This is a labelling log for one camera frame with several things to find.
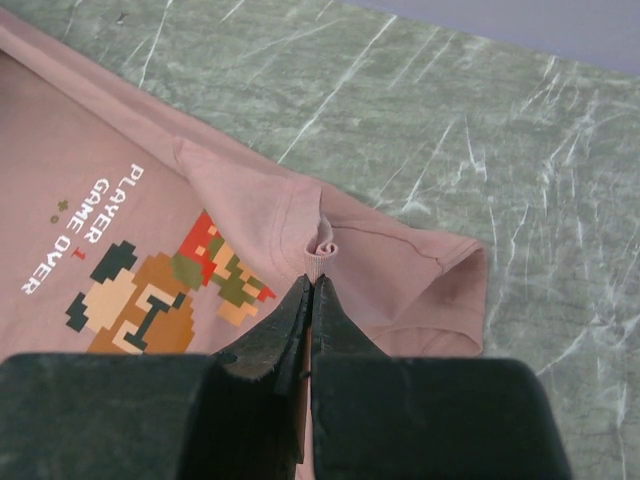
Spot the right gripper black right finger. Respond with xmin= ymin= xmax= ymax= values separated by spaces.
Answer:
xmin=311 ymin=277 xmax=572 ymax=479

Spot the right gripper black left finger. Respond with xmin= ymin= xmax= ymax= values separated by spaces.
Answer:
xmin=1 ymin=277 xmax=313 ymax=479

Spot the pink printed t shirt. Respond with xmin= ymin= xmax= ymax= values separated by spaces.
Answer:
xmin=0 ymin=7 xmax=489 ymax=480

